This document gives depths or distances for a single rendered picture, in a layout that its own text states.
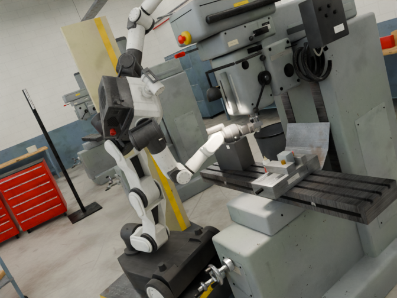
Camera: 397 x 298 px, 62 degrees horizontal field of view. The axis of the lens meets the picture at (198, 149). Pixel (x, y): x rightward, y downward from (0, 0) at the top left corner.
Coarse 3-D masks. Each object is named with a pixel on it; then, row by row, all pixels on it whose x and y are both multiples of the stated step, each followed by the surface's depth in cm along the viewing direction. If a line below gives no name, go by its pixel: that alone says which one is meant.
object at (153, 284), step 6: (150, 282) 187; (156, 282) 185; (150, 288) 187; (156, 288) 183; (162, 288) 182; (168, 288) 184; (150, 294) 193; (156, 294) 189; (162, 294) 181; (168, 294) 182
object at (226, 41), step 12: (252, 24) 157; (264, 24) 161; (216, 36) 152; (228, 36) 151; (240, 36) 154; (264, 36) 161; (204, 48) 163; (216, 48) 156; (228, 48) 151; (204, 60) 169
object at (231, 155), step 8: (224, 144) 206; (232, 144) 201; (240, 144) 203; (248, 144) 207; (216, 152) 216; (224, 152) 210; (232, 152) 204; (240, 152) 203; (248, 152) 207; (224, 160) 214; (232, 160) 208; (240, 160) 203; (248, 160) 207; (224, 168) 217; (232, 168) 211; (240, 168) 205
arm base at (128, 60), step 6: (126, 54) 171; (132, 54) 171; (120, 60) 171; (126, 60) 170; (132, 60) 170; (120, 66) 171; (126, 66) 169; (132, 66) 170; (126, 72) 170; (132, 72) 169
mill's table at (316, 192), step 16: (208, 176) 224; (224, 176) 207; (240, 176) 198; (256, 176) 189; (320, 176) 164; (336, 176) 156; (352, 176) 151; (368, 176) 146; (288, 192) 160; (304, 192) 152; (320, 192) 147; (336, 192) 143; (352, 192) 138; (368, 192) 134; (384, 192) 132; (320, 208) 146; (336, 208) 138; (352, 208) 131; (368, 208) 127; (384, 208) 133; (368, 224) 128
